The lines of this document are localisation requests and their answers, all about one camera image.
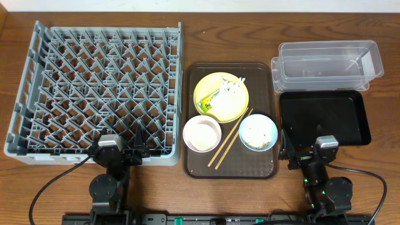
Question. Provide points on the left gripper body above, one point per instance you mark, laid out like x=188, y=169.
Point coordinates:
x=124, y=157

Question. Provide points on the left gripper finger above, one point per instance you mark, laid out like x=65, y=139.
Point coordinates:
x=97, y=138
x=139, y=141

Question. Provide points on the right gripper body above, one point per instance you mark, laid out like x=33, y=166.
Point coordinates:
x=304, y=158

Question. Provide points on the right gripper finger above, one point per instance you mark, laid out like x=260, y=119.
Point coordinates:
x=286, y=151
x=320, y=130

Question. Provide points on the light blue bowl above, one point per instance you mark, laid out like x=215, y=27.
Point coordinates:
x=259, y=120

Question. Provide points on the rice and food scraps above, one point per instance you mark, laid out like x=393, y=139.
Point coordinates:
x=256, y=137

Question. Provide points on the white tissue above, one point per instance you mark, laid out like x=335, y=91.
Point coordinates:
x=227, y=91

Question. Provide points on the white cup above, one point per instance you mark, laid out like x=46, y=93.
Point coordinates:
x=202, y=137

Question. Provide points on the green yellow snack wrapper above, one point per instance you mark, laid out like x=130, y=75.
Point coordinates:
x=205, y=103

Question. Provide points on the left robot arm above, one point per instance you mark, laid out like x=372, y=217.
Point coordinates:
x=109, y=191

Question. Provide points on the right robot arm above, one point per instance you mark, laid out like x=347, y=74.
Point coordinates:
x=327, y=195

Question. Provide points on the grey dishwasher rack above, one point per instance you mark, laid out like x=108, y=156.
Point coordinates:
x=78, y=81

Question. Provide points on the black tray bin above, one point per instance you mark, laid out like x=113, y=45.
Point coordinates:
x=341, y=113

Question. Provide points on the right wooden chopstick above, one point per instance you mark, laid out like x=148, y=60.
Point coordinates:
x=231, y=138

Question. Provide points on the wooden chopstick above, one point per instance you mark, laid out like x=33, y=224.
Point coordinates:
x=231, y=138
x=226, y=139

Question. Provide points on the left wooden chopstick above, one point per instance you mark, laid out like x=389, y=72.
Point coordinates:
x=226, y=139

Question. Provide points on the dark brown serving tray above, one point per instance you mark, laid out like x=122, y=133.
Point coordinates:
x=240, y=162

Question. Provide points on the clear plastic bin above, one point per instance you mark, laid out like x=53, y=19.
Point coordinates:
x=326, y=66

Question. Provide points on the yellow plate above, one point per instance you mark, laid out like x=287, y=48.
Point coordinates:
x=225, y=114

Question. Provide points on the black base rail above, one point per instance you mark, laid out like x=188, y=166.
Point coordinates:
x=275, y=217

